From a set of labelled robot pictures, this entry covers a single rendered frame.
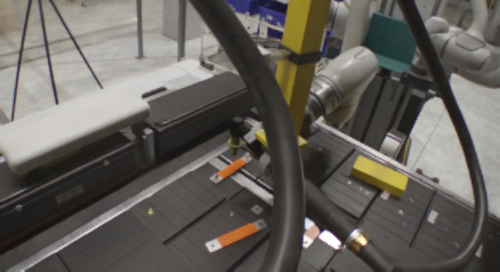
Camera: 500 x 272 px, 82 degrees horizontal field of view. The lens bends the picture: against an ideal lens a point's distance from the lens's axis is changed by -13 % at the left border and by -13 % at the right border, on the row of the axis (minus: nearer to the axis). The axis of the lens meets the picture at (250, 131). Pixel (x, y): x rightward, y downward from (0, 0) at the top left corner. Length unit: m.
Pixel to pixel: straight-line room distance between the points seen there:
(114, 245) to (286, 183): 0.51
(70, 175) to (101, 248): 0.18
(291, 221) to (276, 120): 0.09
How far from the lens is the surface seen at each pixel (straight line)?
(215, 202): 0.82
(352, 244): 0.62
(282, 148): 0.30
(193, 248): 0.73
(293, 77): 0.58
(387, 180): 0.98
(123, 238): 0.75
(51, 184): 0.78
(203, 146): 1.00
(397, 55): 1.87
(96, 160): 0.81
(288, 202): 0.29
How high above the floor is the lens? 1.61
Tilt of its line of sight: 35 degrees down
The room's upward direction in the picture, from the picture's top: 9 degrees clockwise
